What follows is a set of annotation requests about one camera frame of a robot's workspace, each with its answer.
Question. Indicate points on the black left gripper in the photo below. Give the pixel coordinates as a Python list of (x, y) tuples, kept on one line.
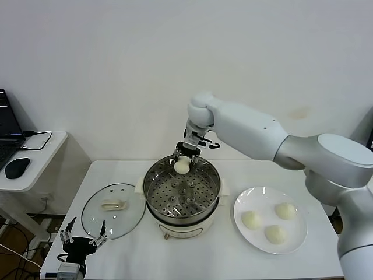
[(77, 248)]

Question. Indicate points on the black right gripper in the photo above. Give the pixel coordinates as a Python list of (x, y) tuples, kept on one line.
[(188, 150)]

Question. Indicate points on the white steamed baozi bun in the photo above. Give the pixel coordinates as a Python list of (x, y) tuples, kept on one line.
[(275, 233), (182, 166), (286, 210), (252, 219)]

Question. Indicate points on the glass pot lid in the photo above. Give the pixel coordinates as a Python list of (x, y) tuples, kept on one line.
[(113, 205)]

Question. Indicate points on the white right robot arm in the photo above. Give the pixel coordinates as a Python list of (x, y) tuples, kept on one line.
[(247, 128)]

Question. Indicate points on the stainless steel steamer basket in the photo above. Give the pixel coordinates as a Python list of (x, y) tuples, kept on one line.
[(180, 201)]

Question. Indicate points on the cream electric cooking pot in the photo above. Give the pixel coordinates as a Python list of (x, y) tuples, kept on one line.
[(180, 230)]

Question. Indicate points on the white side table with laptop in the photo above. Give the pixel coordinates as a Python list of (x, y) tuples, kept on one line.
[(38, 163)]

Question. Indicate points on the black computer mouse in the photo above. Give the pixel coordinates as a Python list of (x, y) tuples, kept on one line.
[(17, 168)]

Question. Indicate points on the white round plate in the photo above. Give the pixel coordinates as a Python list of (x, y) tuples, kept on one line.
[(262, 242)]

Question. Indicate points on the black laptop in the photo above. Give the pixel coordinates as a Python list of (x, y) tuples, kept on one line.
[(8, 122)]

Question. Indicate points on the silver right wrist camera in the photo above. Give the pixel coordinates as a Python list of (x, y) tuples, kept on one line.
[(192, 137)]

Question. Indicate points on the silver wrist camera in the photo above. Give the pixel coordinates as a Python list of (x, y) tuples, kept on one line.
[(192, 137), (68, 270)]

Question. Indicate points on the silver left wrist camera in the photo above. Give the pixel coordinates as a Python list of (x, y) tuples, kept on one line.
[(68, 270)]

